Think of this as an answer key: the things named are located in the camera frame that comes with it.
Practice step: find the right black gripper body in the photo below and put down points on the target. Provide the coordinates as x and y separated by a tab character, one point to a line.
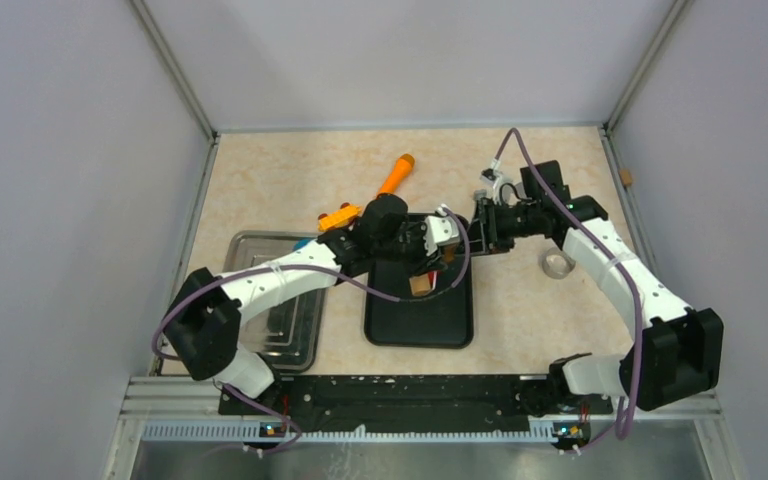
502	224

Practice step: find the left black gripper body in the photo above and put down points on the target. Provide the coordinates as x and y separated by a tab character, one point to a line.
407	247

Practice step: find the wooden rolling pin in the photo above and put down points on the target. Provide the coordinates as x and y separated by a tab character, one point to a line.
425	283

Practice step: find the red dough piece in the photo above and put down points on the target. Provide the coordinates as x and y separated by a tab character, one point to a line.
432	279

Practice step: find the black baking tray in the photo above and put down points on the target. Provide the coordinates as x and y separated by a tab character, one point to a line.
443	318

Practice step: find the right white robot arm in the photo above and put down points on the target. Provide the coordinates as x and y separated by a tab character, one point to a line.
677	349

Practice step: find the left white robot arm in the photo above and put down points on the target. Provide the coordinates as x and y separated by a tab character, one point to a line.
203	322

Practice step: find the blue dough piece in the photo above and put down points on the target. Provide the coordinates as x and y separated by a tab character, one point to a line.
301	244

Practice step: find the yellow toy car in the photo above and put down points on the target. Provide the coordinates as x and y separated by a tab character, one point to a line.
341	217

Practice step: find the orange toy carrot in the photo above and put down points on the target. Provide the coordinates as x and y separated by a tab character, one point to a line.
401	170

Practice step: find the small wooden block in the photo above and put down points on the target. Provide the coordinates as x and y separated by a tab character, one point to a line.
626	177

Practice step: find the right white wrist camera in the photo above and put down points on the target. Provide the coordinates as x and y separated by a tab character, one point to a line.
499	185

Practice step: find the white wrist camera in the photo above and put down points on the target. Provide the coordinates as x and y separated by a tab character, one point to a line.
441	229
499	185

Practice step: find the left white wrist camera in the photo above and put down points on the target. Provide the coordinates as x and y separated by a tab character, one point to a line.
441	229

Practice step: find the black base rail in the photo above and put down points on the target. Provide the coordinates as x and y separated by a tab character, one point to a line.
406	404

